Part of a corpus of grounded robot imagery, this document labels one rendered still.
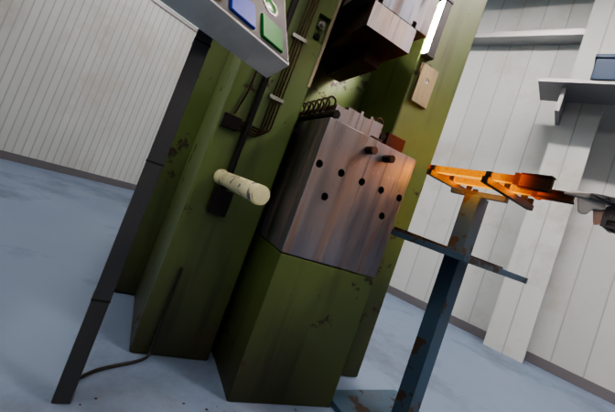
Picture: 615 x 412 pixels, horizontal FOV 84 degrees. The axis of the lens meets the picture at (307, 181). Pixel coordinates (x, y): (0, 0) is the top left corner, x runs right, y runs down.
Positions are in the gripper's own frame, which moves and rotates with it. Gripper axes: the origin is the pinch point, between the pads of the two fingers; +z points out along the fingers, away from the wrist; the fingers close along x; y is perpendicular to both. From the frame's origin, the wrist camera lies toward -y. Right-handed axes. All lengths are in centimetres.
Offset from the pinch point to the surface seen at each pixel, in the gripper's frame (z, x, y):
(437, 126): 58, 4, -24
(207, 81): 114, -82, -7
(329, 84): 97, -32, -29
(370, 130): 50, -39, -4
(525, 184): 7.4, -13.0, 1.3
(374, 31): 52, -50, -35
